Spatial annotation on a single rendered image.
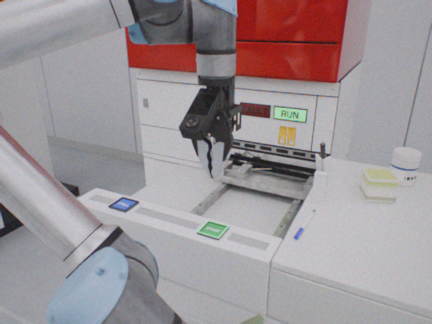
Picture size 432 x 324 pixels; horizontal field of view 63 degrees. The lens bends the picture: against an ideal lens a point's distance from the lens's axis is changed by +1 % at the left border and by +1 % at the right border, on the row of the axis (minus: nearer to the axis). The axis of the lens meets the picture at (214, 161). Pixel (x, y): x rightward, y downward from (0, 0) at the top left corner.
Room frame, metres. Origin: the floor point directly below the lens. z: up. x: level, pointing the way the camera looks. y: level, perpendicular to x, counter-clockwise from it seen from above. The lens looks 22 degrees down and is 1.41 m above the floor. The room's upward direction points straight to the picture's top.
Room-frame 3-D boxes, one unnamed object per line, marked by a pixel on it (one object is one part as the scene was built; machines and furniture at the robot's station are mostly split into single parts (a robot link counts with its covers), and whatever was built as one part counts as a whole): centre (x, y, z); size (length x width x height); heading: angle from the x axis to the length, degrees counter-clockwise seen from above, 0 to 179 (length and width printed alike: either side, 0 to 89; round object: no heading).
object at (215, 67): (0.69, 0.00, 1.33); 0.08 x 0.08 x 0.05
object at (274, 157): (1.22, -0.19, 0.89); 0.44 x 0.02 x 0.10; 63
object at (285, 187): (1.12, -0.18, 0.87); 0.36 x 0.08 x 0.03; 63
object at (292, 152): (1.23, -0.19, 0.96); 0.44 x 0.01 x 0.02; 63
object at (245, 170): (1.16, -0.11, 0.89); 0.08 x 0.03 x 0.03; 153
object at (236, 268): (0.73, 0.12, 0.89); 0.55 x 0.09 x 0.14; 63
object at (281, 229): (0.90, -0.21, 0.84); 0.50 x 0.02 x 0.03; 153
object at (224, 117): (0.69, -0.01, 1.25); 0.09 x 0.08 x 0.12; 153
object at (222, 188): (1.03, 0.03, 0.84); 0.50 x 0.02 x 0.03; 153
